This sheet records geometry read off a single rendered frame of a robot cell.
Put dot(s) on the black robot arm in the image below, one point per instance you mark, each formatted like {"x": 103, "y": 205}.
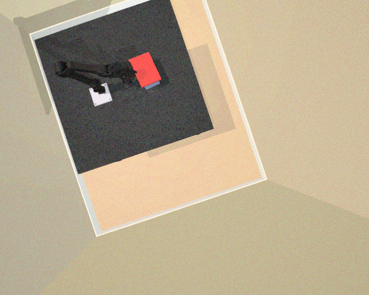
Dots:
{"x": 63, "y": 70}

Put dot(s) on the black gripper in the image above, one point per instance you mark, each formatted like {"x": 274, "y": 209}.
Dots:
{"x": 129, "y": 70}

